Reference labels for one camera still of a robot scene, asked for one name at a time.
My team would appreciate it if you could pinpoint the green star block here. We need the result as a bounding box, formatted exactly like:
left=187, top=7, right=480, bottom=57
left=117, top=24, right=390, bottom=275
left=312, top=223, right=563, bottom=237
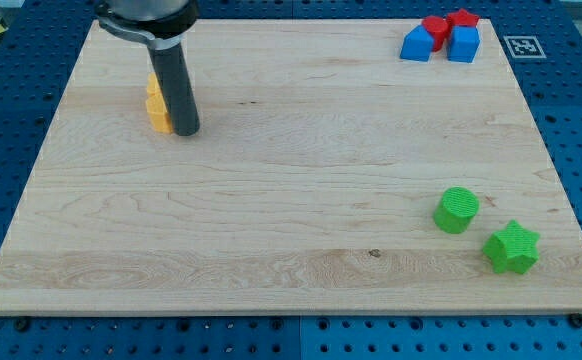
left=482, top=220, right=540, bottom=274

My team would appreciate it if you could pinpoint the red star block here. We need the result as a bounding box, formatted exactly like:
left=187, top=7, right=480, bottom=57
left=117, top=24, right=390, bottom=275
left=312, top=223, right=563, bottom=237
left=445, top=8, right=480, bottom=28

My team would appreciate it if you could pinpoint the wooden board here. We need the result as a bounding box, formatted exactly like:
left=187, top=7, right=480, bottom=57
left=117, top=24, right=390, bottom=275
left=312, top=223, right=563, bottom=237
left=0, top=20, right=582, bottom=317

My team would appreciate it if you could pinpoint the yellow block front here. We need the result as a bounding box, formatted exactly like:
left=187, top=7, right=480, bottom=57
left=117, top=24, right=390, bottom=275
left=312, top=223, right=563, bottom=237
left=145, top=94, right=173, bottom=134

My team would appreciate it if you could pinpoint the yellow block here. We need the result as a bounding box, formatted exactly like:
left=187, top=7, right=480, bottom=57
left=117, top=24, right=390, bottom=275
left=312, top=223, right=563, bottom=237
left=145, top=94, right=173, bottom=134
left=146, top=72, right=161, bottom=97

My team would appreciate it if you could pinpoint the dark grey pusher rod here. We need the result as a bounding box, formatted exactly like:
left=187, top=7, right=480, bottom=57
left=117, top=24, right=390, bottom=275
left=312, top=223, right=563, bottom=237
left=149, top=44, right=200, bottom=136

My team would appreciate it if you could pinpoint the yellow block rear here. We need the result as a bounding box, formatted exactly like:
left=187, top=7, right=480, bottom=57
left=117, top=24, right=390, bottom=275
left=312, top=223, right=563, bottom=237
left=146, top=72, right=161, bottom=97

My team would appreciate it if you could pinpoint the green cylinder block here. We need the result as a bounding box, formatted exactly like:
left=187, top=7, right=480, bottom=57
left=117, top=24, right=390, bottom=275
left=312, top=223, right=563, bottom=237
left=433, top=187, right=480, bottom=234

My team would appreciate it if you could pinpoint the blue block left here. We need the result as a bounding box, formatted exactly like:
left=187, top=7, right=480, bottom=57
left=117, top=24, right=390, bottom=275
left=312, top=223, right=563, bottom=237
left=399, top=25, right=434, bottom=62

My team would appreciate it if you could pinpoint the red cylinder block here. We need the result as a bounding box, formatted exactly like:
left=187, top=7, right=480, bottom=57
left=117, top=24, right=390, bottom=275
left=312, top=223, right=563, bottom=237
left=421, top=15, right=450, bottom=52

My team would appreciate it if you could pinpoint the blue cube block right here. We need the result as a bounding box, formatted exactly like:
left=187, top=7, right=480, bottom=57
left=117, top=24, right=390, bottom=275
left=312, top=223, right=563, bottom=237
left=447, top=26, right=480, bottom=63

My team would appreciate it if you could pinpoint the white fiducial marker tag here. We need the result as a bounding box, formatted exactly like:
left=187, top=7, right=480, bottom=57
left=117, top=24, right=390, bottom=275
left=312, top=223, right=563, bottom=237
left=504, top=35, right=546, bottom=59

